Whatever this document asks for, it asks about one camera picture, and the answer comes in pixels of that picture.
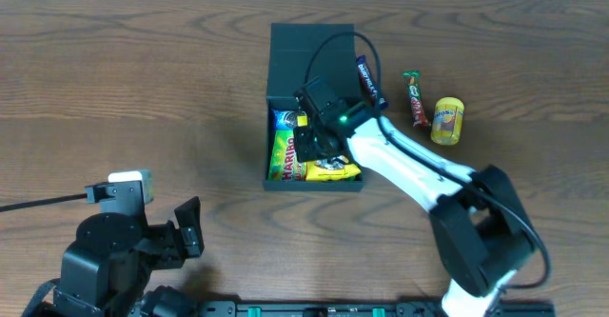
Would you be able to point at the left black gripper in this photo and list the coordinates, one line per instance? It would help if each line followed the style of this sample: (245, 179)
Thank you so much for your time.
(178, 240)

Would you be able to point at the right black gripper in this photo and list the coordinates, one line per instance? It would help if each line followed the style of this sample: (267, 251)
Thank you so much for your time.
(310, 141)

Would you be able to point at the blue Oreo cookie pack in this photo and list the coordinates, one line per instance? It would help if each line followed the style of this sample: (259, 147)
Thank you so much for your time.
(285, 119)

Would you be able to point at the yellow Hacks candy bag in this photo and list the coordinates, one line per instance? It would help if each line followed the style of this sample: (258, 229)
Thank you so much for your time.
(337, 168)

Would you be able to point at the purple Dairy Milk bar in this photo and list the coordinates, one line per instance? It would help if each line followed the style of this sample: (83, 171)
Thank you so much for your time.
(368, 83)

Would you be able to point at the Haribo gummy candy bag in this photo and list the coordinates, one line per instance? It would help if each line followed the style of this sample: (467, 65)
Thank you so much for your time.
(283, 164)

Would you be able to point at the black gift box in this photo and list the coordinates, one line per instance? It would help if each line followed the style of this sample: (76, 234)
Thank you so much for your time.
(293, 47)

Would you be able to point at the red KitKat bar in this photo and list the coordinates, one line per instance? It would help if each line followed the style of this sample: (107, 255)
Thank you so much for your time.
(412, 83)

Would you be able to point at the yellow Mentos bottle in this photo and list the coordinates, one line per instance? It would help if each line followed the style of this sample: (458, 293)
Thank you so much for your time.
(447, 121)

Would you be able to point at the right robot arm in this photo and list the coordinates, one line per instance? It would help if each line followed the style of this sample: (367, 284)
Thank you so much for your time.
(480, 227)

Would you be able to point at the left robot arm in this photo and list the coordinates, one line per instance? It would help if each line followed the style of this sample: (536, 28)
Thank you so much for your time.
(105, 271)

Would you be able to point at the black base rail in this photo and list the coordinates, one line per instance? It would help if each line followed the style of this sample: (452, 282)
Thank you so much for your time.
(168, 301)

